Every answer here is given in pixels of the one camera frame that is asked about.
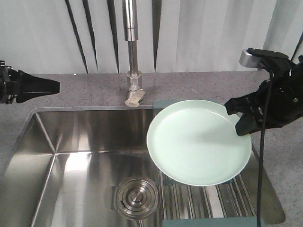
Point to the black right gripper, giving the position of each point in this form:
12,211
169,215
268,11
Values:
277,102

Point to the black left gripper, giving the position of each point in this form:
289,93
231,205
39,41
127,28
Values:
21,86

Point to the light green round plate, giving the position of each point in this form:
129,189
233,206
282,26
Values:
195,142

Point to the steel kitchen faucet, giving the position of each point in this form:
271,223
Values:
135,92

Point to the grey-green sink dish rack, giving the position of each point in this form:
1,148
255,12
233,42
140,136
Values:
223,205

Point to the white pleated curtain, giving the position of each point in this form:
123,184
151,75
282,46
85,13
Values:
87,36

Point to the stainless steel sink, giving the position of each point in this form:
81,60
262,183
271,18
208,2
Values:
68,164

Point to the steel sink drain cover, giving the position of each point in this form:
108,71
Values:
137,198

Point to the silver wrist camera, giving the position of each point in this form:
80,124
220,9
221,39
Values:
248,59

